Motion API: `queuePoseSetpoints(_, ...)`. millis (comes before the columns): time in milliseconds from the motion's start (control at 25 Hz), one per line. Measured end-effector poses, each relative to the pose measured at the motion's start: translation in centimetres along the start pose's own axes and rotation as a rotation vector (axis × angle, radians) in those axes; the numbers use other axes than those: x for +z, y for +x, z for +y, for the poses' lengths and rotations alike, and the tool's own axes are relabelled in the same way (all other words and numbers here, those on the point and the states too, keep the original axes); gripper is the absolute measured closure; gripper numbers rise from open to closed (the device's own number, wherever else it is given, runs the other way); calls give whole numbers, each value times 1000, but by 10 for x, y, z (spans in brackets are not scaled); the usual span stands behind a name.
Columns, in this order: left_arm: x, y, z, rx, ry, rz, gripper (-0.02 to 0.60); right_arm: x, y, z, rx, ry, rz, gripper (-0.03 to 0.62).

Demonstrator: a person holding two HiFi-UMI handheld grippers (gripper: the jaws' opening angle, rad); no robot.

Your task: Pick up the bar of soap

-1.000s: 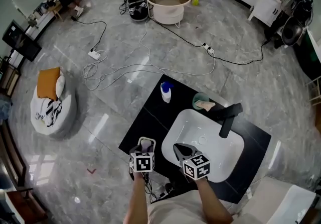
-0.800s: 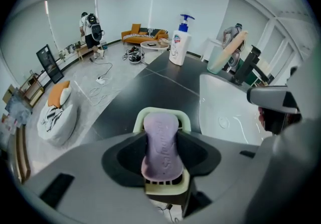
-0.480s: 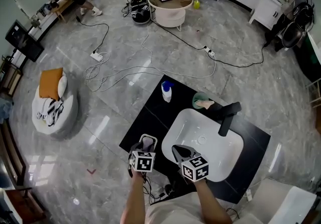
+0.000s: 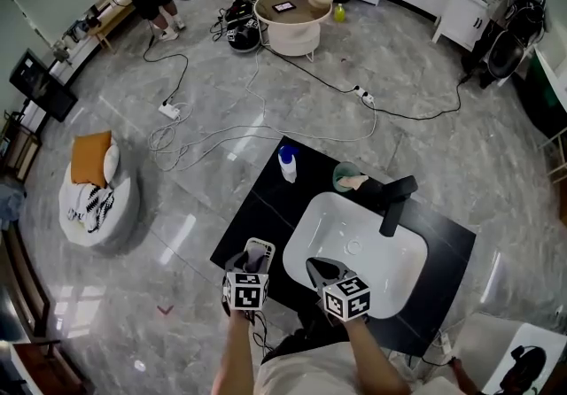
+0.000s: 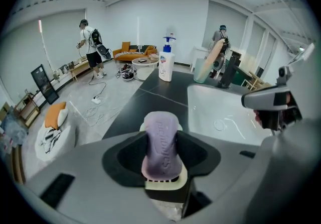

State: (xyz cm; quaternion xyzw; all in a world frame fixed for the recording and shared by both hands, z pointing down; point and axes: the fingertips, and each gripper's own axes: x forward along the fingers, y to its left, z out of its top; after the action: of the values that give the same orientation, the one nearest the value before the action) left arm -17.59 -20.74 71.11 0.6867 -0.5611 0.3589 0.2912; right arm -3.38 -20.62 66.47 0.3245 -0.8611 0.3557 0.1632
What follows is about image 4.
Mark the black headset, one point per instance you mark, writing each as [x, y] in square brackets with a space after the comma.
[525, 366]

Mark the white round pouf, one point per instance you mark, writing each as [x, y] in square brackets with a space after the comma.
[102, 216]

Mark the white sink basin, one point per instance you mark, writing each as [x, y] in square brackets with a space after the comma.
[336, 225]

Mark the orange cushion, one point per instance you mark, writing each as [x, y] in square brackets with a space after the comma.
[90, 158]

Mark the white power strip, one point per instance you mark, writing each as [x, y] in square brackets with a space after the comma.
[364, 93]
[169, 110]

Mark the round white coffee table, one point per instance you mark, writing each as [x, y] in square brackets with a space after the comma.
[292, 17]

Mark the black monitor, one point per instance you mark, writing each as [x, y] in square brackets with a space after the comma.
[42, 85]

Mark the patterned black white throw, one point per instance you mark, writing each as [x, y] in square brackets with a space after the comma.
[90, 207]

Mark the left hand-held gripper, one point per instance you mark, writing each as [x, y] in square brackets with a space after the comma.
[246, 291]

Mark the person's dark trousers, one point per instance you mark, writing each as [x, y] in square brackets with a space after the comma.
[301, 335]

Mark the person's right forearm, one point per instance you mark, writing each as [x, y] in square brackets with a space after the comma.
[372, 353]

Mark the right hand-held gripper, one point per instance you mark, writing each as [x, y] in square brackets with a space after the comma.
[347, 296]

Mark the white side table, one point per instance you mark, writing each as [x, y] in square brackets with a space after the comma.
[531, 353]

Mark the white cabinet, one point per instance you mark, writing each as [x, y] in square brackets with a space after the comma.
[460, 19]

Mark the white cushion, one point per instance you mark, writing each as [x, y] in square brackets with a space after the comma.
[111, 163]

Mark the black faucet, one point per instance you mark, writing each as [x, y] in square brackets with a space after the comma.
[396, 203]

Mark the person's white shirt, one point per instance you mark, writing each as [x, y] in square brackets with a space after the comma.
[319, 371]

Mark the green soap dish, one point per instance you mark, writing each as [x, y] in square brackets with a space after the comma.
[343, 172]

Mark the yellow bottle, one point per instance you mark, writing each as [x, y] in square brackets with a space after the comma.
[339, 13]

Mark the white bottle with blue cap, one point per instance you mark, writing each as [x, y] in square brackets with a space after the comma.
[288, 165]

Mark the person's left forearm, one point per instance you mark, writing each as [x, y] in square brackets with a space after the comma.
[232, 353]

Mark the wooden bench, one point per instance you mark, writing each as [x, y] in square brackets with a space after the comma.
[111, 17]

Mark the black vanity counter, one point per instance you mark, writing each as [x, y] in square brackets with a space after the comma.
[266, 207]

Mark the black equipment pile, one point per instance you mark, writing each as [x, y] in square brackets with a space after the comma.
[241, 28]

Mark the small white basket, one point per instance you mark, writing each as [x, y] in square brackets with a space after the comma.
[261, 246]

